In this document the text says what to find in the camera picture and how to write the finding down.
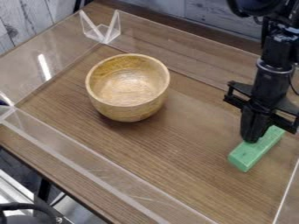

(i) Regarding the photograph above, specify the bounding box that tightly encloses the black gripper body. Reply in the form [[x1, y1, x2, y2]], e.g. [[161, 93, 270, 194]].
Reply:
[[223, 59, 299, 134]]

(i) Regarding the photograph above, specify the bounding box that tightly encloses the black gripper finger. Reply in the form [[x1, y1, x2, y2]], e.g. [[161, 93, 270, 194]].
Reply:
[[241, 106, 257, 143], [253, 112, 271, 142]]

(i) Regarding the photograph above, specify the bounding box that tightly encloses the green rectangular block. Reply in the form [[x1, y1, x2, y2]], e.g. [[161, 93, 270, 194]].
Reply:
[[229, 126, 286, 172]]

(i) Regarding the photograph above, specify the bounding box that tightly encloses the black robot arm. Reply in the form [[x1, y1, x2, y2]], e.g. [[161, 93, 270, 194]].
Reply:
[[225, 0, 299, 143]]

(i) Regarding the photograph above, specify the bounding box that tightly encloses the brown wooden bowl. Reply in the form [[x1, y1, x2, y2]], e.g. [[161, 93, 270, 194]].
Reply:
[[86, 53, 171, 123]]

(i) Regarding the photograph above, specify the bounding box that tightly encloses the black table leg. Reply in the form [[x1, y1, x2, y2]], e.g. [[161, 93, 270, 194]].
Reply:
[[34, 178, 53, 208]]

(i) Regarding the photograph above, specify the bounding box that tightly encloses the clear acrylic tray wall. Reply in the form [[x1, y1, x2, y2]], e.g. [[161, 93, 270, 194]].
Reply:
[[0, 11, 299, 224]]

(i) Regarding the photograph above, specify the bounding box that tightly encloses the clear acrylic corner bracket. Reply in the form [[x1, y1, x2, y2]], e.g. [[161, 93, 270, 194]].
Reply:
[[79, 10, 122, 45]]

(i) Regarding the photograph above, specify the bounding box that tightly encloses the black cable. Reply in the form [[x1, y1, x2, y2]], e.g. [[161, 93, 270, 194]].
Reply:
[[0, 202, 63, 224]]

